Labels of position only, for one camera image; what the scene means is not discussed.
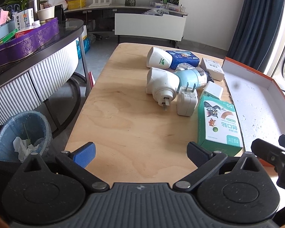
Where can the red spiral notebook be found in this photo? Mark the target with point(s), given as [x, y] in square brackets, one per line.
[92, 79]

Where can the light blue toothpick holder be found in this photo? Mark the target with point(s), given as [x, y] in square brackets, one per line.
[190, 79]

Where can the white medicine box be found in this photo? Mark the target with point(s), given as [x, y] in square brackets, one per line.
[23, 19]

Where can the white charger with prongs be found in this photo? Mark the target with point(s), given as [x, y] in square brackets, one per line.
[186, 102]

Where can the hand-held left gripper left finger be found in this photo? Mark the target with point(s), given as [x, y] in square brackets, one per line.
[85, 154]

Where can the orange white cardboard box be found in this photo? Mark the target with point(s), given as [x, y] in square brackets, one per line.
[256, 104]

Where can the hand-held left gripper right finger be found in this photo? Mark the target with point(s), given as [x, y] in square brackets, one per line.
[196, 152]

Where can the purple tin tray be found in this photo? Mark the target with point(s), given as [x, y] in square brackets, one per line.
[33, 41]

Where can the steel thermos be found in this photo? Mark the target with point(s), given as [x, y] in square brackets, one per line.
[34, 4]

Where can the yellow box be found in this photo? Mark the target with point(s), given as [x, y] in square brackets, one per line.
[76, 2]

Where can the blue plastic bag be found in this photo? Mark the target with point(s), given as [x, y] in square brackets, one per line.
[85, 46]

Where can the scissors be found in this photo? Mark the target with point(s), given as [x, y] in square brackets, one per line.
[13, 8]

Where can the blue trash bin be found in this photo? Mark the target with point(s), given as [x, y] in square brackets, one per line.
[7, 133]

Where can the white paper cup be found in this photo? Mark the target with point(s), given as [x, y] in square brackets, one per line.
[46, 14]

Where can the red flat box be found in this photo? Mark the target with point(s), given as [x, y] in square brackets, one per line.
[26, 32]

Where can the crumpled white tissue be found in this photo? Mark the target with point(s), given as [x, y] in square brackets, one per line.
[23, 147]

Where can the blue rectangular tin box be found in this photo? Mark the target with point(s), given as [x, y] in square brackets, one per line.
[182, 58]

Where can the white power adapter box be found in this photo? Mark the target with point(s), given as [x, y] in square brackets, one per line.
[212, 68]

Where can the white plastic bag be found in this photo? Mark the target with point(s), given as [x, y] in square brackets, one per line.
[58, 1]

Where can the dark blue curtain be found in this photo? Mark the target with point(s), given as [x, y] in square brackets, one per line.
[256, 23]

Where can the white plug-in mosquito repeller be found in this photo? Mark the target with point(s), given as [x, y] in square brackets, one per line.
[156, 57]
[160, 83]

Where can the grey crumpled plastic bag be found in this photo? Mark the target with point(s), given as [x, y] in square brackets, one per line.
[156, 11]

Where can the clear organizer tray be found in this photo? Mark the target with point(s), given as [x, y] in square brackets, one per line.
[171, 6]

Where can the pink sticky notes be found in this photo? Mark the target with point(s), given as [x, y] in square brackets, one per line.
[3, 17]

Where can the round cabinet ribbed white front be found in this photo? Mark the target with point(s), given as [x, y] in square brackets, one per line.
[49, 76]

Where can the white television stand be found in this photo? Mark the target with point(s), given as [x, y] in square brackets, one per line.
[149, 27]

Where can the small white charger cube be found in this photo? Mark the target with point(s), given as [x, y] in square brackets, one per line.
[212, 90]

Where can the green bandage box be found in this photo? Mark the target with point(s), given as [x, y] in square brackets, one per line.
[216, 123]

